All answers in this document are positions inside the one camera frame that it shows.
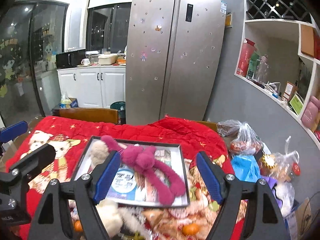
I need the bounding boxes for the red teddy bear blanket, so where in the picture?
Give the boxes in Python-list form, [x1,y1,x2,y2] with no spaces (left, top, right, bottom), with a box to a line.
[6,116,233,239]

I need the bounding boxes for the orange tangerine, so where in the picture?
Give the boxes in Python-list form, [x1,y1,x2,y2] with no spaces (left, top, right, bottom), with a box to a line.
[182,223,201,236]

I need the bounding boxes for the shallow black-rimmed tray box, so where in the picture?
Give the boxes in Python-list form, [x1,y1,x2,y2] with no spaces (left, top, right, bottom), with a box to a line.
[70,135,190,209]

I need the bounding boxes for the green trash bin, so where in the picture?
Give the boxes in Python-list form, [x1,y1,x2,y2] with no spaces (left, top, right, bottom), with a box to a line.
[110,101,126,125]

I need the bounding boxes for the pink pouch on shelf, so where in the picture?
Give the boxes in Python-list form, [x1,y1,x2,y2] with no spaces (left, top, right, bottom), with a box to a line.
[301,96,319,132]

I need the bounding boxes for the white wall shelf unit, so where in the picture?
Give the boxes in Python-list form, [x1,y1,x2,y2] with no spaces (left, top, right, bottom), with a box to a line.
[234,0,319,152]

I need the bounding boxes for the blue plastic bag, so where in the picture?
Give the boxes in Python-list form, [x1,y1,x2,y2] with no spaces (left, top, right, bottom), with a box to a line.
[231,155,261,183]

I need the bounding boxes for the white mug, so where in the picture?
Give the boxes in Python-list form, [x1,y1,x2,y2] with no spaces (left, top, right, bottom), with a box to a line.
[81,58,91,66]

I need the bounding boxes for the black microwave oven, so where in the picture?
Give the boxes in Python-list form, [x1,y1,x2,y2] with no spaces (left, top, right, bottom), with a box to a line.
[56,49,86,69]

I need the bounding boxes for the purple cloth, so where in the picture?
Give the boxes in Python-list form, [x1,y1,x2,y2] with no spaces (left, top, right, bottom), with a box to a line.
[265,177,283,209]

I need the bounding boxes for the beige plush bunny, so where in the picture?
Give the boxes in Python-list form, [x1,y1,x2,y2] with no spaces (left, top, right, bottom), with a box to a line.
[90,140,109,168]

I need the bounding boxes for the green card on shelf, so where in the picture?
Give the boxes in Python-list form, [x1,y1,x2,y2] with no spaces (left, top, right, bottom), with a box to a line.
[289,93,304,115]

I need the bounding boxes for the stainless double-door refrigerator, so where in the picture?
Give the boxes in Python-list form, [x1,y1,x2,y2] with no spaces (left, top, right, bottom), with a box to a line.
[125,0,226,125]

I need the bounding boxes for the white kitchen cabinet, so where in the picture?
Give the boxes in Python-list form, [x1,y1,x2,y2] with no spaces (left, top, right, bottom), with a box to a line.
[57,65,126,108]

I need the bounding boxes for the clear bag with snacks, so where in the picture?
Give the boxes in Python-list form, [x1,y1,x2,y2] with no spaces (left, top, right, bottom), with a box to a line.
[258,136,301,183]

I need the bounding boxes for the printed booklet in tray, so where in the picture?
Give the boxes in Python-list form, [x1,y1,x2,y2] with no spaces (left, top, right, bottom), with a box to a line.
[106,146,181,207]

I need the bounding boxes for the glass sliding door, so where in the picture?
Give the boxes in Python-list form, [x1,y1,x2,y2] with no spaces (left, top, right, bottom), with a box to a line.
[1,1,68,126]

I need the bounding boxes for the clear bag with food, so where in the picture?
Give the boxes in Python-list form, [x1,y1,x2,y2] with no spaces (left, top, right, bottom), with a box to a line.
[217,120,263,155]

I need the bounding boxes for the cream basin on counter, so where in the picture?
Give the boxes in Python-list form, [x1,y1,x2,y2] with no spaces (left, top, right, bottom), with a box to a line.
[98,54,118,65]

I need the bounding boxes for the red gift box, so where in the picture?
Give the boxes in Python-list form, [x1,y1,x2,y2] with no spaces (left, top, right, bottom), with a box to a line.
[236,38,256,77]

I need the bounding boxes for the cream plush bunny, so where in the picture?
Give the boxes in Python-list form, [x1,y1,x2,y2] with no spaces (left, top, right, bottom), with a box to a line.
[96,199,151,239]

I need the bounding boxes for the magenta plush bunny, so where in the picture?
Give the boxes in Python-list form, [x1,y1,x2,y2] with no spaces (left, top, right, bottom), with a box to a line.
[101,135,186,205]

